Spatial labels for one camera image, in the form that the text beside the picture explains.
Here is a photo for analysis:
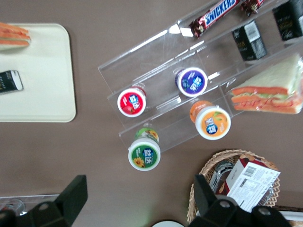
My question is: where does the purple gum bottle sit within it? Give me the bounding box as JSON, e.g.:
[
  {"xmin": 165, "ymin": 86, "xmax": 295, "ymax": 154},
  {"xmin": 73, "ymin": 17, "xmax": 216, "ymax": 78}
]
[{"xmin": 174, "ymin": 67, "xmax": 209, "ymax": 98}]

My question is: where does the orange gum bottle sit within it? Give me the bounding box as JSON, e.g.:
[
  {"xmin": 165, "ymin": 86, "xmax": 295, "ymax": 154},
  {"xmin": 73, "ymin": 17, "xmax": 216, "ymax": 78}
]
[{"xmin": 189, "ymin": 100, "xmax": 232, "ymax": 141}]

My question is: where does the green gum bottle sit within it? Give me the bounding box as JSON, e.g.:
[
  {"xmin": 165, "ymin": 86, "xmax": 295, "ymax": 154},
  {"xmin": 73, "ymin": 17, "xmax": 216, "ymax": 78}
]
[{"xmin": 127, "ymin": 127, "xmax": 162, "ymax": 172}]

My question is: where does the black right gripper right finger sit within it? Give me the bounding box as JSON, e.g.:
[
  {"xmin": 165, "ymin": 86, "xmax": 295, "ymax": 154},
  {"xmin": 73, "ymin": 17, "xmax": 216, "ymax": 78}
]
[{"xmin": 191, "ymin": 174, "xmax": 292, "ymax": 227}]

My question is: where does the red gum bottle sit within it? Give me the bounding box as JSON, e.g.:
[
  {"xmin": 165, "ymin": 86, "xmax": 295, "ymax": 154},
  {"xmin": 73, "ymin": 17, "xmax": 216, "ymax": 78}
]
[{"xmin": 116, "ymin": 86, "xmax": 148, "ymax": 118}]

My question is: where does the clear acrylic box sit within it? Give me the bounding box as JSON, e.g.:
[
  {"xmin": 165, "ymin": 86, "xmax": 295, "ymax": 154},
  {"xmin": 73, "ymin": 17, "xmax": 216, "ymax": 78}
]
[{"xmin": 0, "ymin": 194, "xmax": 60, "ymax": 216}]

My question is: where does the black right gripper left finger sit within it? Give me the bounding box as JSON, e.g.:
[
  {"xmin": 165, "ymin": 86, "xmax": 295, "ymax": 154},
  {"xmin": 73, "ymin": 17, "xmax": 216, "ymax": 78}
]
[{"xmin": 0, "ymin": 175, "xmax": 89, "ymax": 227}]

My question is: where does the black carton box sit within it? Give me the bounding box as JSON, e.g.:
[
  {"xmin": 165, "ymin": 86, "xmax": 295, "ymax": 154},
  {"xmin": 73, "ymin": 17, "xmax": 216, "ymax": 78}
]
[
  {"xmin": 232, "ymin": 19, "xmax": 268, "ymax": 62},
  {"xmin": 272, "ymin": 0, "xmax": 303, "ymax": 42}
]

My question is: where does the cream plastic tray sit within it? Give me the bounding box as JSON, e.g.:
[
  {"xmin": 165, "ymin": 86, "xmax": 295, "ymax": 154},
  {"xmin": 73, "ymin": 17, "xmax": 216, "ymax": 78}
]
[{"xmin": 0, "ymin": 23, "xmax": 77, "ymax": 123}]

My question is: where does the dark snack packet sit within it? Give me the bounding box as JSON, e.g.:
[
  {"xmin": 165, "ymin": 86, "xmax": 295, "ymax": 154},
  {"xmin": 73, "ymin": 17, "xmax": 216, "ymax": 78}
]
[{"xmin": 209, "ymin": 159, "xmax": 240, "ymax": 192}]

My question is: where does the clear acrylic display rack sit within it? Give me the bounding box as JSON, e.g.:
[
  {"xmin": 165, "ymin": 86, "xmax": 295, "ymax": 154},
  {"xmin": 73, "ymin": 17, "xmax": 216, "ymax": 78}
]
[{"xmin": 98, "ymin": 0, "xmax": 303, "ymax": 153}]

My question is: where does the wicker basket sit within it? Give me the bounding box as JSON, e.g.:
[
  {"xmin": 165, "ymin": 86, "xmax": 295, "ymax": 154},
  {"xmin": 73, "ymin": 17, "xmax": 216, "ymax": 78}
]
[{"xmin": 187, "ymin": 148, "xmax": 281, "ymax": 224}]

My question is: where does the black tissue pack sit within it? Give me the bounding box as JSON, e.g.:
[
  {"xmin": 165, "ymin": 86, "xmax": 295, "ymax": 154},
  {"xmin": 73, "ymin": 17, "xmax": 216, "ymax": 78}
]
[{"xmin": 0, "ymin": 70, "xmax": 25, "ymax": 96}]

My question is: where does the wrapped triangle sandwich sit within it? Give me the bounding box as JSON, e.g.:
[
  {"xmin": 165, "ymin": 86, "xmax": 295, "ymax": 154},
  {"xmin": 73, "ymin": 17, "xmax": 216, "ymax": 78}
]
[
  {"xmin": 0, "ymin": 22, "xmax": 32, "ymax": 52},
  {"xmin": 230, "ymin": 52, "xmax": 303, "ymax": 115}
]

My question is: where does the red and white cookie box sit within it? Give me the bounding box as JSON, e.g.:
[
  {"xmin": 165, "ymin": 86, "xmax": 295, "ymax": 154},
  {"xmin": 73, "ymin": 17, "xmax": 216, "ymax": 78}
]
[{"xmin": 216, "ymin": 154, "xmax": 282, "ymax": 212}]

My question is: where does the white round dish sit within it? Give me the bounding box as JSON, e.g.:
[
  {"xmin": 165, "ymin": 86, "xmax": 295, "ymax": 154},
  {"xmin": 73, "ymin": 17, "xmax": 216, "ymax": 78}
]
[{"xmin": 153, "ymin": 220, "xmax": 184, "ymax": 227}]

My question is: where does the Snickers chocolate bar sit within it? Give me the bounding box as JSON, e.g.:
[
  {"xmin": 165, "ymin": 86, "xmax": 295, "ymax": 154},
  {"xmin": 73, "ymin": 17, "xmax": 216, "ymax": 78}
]
[
  {"xmin": 188, "ymin": 0, "xmax": 241, "ymax": 40},
  {"xmin": 240, "ymin": 0, "xmax": 265, "ymax": 18}
]

